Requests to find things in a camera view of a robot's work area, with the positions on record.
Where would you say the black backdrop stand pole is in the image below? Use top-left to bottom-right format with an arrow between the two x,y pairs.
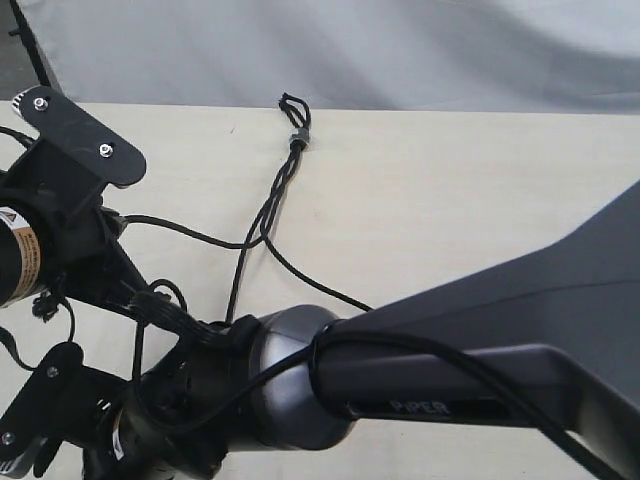
7,0 -> 54,88

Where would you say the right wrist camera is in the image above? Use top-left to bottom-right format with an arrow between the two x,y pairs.
1,342 -> 127,479

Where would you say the grey metal cable clamp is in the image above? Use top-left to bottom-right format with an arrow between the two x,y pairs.
289,128 -> 310,151

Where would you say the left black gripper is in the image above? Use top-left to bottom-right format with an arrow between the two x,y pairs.
36,206 -> 150,310

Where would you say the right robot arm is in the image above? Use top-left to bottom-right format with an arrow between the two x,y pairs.
134,186 -> 639,479

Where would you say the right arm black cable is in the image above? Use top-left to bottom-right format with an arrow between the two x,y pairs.
129,278 -> 626,480

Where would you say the grey backdrop cloth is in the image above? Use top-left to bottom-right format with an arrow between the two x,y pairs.
19,1 -> 639,114

